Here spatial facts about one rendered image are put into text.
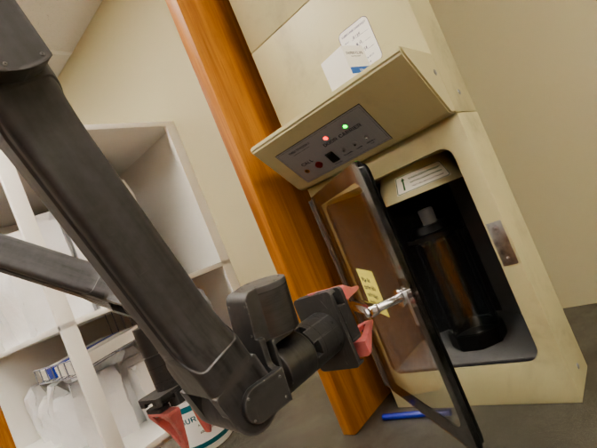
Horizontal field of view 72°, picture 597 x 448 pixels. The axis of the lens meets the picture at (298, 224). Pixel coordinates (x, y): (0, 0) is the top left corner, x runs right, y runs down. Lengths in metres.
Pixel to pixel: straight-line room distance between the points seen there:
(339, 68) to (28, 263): 0.58
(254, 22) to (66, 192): 0.63
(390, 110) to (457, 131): 0.11
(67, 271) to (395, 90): 0.58
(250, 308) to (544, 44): 0.88
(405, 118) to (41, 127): 0.48
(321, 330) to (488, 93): 0.78
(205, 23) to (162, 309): 0.70
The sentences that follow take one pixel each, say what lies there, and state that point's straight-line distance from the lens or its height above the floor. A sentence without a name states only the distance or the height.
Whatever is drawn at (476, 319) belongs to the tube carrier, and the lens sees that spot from 0.82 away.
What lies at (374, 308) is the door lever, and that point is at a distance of 0.56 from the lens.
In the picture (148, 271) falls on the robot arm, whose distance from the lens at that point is 0.37.
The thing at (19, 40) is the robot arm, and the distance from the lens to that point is 0.36.
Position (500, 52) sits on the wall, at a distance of 1.12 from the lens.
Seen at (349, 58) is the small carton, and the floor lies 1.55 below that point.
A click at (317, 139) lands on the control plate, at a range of 0.70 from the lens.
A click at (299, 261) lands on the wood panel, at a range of 0.82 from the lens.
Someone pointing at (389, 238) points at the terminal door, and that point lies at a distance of 0.52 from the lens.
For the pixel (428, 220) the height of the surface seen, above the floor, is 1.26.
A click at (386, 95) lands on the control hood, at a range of 0.64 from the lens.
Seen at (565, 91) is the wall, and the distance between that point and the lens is 1.09.
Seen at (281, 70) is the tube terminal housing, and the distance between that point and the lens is 0.86.
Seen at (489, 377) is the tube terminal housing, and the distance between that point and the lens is 0.80.
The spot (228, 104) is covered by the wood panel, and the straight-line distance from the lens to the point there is 0.86.
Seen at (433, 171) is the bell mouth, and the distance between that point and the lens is 0.75.
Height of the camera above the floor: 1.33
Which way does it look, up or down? 2 degrees up
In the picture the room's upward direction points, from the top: 23 degrees counter-clockwise
